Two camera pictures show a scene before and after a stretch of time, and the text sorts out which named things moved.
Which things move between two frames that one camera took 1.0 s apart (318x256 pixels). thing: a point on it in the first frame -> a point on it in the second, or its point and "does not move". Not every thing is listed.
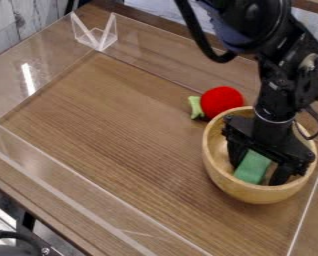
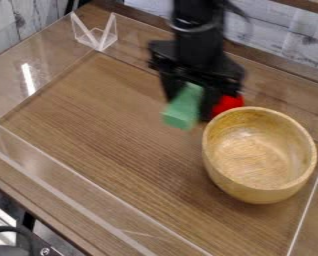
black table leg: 28,221 does not move
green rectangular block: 251,167 -> 182,112
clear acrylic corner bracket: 96,38 does not move
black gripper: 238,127 -> 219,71
